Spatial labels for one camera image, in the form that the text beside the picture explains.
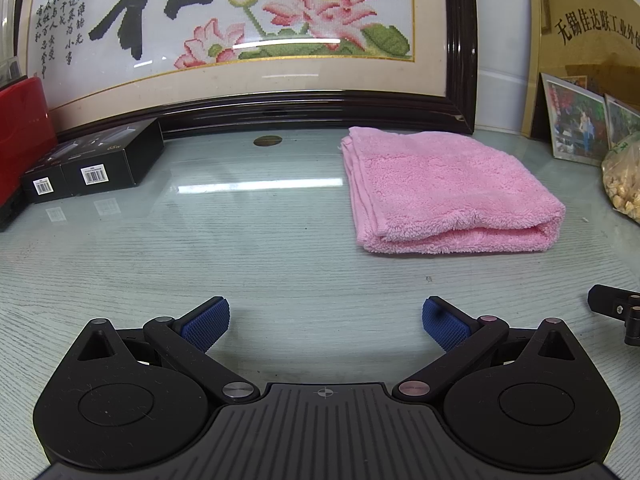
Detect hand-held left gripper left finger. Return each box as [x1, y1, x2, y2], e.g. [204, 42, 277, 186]
[75, 296, 260, 405]

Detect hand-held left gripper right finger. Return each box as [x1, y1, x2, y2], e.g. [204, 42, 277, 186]
[392, 296, 576, 403]

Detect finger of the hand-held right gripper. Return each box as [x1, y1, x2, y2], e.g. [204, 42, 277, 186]
[587, 284, 640, 346]

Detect pink towel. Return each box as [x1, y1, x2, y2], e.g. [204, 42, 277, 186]
[339, 126, 567, 255]

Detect plastic bag of dried mushrooms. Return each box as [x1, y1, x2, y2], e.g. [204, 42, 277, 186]
[601, 132, 640, 223]

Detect small framed photo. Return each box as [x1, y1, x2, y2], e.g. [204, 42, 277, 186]
[604, 92, 640, 151]

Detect silver framed photo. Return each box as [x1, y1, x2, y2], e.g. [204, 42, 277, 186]
[540, 72, 608, 167]

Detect large black box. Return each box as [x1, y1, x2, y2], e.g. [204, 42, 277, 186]
[60, 119, 166, 198]

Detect small black box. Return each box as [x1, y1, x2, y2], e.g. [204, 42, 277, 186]
[20, 147, 71, 205]

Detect framed lotus cross-stitch picture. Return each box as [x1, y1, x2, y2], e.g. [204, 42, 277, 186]
[12, 0, 478, 141]

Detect red box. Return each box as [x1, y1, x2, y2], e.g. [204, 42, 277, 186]
[0, 75, 58, 233]

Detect gold plaque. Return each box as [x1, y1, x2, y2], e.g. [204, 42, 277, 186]
[522, 0, 640, 141]

